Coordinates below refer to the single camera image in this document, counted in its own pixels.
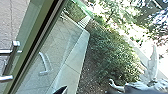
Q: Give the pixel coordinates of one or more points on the green shrub bed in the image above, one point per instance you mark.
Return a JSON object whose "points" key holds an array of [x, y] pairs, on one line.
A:
{"points": [[110, 53]]}

